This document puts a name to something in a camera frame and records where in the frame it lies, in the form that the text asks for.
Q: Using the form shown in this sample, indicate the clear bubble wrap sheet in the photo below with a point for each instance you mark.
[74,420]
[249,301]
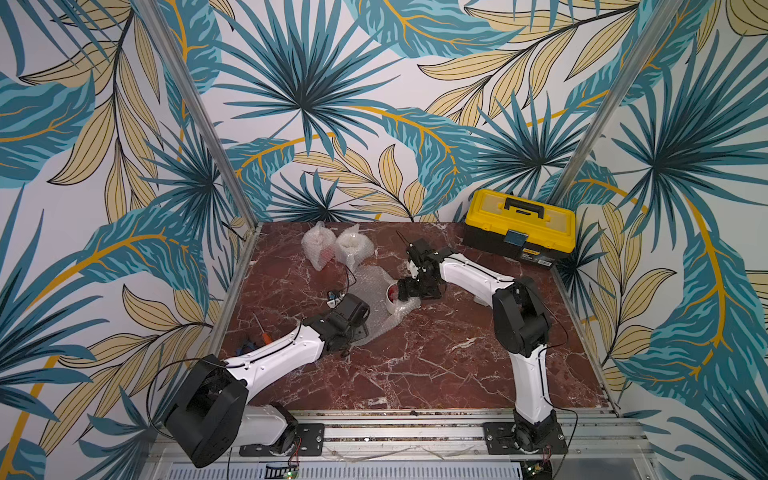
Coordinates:
[352,248]
[318,245]
[375,287]

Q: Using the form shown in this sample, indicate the aluminium frame post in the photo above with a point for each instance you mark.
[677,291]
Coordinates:
[661,16]
[160,33]

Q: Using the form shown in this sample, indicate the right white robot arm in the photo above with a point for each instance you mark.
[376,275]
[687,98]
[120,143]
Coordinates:
[521,323]

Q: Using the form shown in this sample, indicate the right aluminium frame post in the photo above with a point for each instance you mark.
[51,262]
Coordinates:
[661,16]

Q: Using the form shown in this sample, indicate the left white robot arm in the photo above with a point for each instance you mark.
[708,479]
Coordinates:
[207,417]

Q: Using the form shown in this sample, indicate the yellow black toolbox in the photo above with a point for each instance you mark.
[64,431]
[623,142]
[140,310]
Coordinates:
[519,229]

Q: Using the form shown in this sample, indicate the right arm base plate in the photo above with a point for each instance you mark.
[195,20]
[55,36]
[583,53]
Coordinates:
[524,438]

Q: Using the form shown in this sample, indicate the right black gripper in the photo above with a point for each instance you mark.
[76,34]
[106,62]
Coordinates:
[411,288]

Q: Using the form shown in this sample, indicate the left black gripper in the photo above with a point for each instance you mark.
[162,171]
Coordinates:
[360,332]

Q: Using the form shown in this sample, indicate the left aluminium frame post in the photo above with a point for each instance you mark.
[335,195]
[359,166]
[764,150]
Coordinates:
[160,33]

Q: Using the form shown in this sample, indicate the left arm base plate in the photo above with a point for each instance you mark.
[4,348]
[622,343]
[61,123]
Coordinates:
[298,440]

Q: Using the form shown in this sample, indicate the front aluminium rail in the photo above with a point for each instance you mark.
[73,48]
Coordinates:
[594,443]

